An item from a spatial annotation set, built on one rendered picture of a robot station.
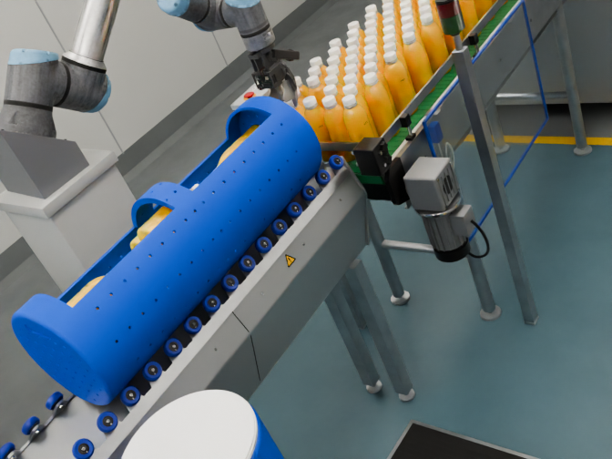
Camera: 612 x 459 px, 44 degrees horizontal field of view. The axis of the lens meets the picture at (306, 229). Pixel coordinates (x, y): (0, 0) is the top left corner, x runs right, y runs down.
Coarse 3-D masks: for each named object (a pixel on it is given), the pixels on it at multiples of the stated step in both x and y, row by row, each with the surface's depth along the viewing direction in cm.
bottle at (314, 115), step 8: (312, 112) 225; (320, 112) 226; (312, 120) 226; (320, 120) 226; (312, 128) 228; (320, 128) 227; (320, 136) 229; (328, 136) 229; (328, 152) 232; (328, 160) 234
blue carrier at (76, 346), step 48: (240, 144) 192; (288, 144) 197; (192, 192) 180; (240, 192) 185; (288, 192) 199; (144, 240) 170; (192, 240) 174; (240, 240) 186; (96, 288) 161; (144, 288) 165; (192, 288) 174; (48, 336) 158; (96, 336) 156; (144, 336) 164; (96, 384) 160
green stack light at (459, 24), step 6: (450, 18) 209; (456, 18) 209; (462, 18) 210; (444, 24) 211; (450, 24) 210; (456, 24) 210; (462, 24) 211; (444, 30) 212; (450, 30) 211; (456, 30) 211; (462, 30) 211
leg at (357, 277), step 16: (352, 272) 233; (352, 288) 239; (368, 288) 239; (368, 304) 240; (368, 320) 246; (384, 320) 248; (384, 336) 249; (384, 352) 253; (400, 368) 258; (400, 384) 261
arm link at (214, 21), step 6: (210, 0) 212; (216, 0) 214; (222, 0) 213; (210, 6) 212; (216, 6) 213; (210, 12) 212; (216, 12) 214; (210, 18) 214; (216, 18) 214; (222, 18) 213; (198, 24) 215; (204, 24) 215; (210, 24) 216; (216, 24) 216; (222, 24) 215; (204, 30) 221; (210, 30) 221
